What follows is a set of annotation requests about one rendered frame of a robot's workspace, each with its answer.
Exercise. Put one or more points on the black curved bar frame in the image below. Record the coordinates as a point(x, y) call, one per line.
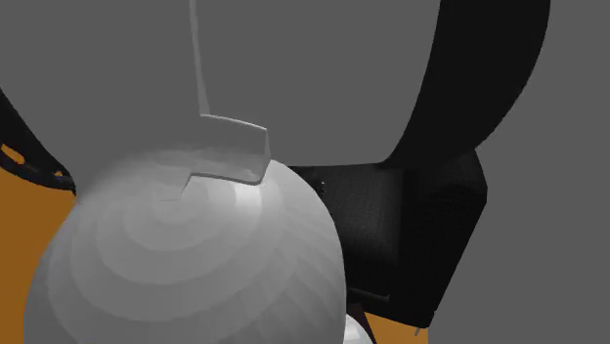
point(28, 164)

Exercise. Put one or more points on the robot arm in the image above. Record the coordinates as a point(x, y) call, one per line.
point(190, 266)

